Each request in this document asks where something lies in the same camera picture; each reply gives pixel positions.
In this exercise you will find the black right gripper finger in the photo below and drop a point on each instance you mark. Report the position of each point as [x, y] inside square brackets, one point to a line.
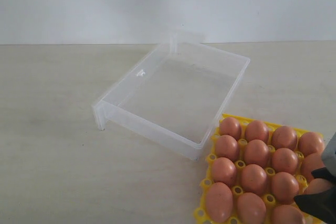
[323, 173]
[320, 205]

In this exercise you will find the yellow plastic egg tray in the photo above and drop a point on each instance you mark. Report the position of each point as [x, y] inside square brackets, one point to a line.
[200, 214]

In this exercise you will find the clear plastic container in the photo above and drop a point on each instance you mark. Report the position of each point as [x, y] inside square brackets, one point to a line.
[176, 94]

